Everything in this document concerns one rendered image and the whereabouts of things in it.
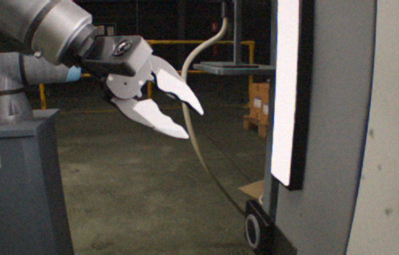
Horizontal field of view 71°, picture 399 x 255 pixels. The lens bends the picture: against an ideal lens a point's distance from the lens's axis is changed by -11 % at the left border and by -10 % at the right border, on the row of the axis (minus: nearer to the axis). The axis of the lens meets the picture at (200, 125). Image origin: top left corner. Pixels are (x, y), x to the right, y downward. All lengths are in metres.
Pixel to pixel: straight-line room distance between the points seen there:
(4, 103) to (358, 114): 0.91
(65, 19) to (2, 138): 0.57
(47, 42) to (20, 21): 0.05
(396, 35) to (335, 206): 0.20
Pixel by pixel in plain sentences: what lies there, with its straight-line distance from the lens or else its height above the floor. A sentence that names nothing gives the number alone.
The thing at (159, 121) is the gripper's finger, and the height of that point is 0.74.
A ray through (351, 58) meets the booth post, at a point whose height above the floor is 0.83.
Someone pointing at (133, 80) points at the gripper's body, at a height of 0.79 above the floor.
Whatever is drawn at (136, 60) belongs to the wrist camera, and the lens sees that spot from 0.36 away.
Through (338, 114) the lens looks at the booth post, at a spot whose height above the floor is 0.77.
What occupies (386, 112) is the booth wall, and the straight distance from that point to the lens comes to 0.31.
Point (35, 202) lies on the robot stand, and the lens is 1.00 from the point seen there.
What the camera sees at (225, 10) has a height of 0.95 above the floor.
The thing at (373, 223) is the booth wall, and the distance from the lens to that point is 0.34.
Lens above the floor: 0.83
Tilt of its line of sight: 13 degrees down
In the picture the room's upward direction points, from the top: straight up
